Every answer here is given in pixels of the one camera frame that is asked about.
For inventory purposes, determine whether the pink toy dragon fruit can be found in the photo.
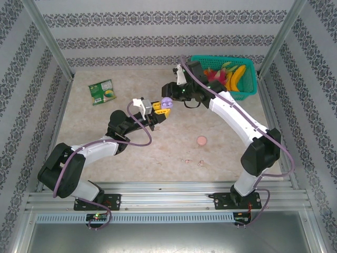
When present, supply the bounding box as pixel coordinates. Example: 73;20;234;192
206;62;237;85

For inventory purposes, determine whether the green snack packet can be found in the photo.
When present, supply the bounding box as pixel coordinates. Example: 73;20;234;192
88;79;117;106

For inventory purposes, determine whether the yellow toy banana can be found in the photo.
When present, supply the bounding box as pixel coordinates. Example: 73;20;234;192
229;64;247;92

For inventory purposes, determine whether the teal plastic basket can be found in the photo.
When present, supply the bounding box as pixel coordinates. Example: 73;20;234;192
190;54;257;101

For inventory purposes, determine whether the metal sheet panel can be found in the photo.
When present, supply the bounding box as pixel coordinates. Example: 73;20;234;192
15;210;324;253

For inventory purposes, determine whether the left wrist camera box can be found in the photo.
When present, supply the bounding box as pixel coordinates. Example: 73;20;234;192
132;98;154;118

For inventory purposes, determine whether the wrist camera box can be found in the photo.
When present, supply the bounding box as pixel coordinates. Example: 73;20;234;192
132;98;154;118
172;64;187;85

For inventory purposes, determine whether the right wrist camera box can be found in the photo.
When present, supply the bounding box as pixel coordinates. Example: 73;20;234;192
172;64;187;85

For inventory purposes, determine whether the aluminium frame side rail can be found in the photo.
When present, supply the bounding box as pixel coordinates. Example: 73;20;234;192
36;79;74;193
256;75;300;189

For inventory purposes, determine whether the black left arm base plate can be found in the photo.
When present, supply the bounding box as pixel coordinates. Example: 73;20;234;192
73;193;122;211

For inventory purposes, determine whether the aluminium mounting rail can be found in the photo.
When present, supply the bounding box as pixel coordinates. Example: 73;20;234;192
25;181;311;213

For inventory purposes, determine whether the aluminium frame post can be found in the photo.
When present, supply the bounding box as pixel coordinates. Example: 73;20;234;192
256;0;308;77
22;0;76;80

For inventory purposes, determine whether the slotted grey cable duct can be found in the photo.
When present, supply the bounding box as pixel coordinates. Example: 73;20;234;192
35;212;235;223

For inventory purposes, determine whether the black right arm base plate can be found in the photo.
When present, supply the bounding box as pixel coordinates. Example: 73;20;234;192
213;191;263;210

